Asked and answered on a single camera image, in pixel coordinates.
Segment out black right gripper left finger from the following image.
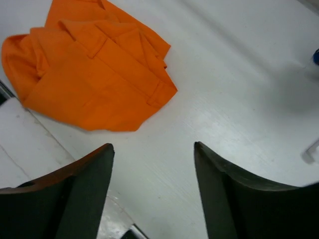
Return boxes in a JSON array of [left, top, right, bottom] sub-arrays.
[[0, 143, 115, 239]]

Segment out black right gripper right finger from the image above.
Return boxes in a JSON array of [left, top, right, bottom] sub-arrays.
[[194, 142, 319, 239]]

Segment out blue patterned garment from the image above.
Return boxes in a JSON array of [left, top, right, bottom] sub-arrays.
[[312, 49, 319, 66]]

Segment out white clothes rack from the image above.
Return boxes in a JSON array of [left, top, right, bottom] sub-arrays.
[[305, 140, 319, 163]]

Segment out orange trousers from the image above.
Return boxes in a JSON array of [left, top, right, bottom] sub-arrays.
[[1, 0, 177, 131]]

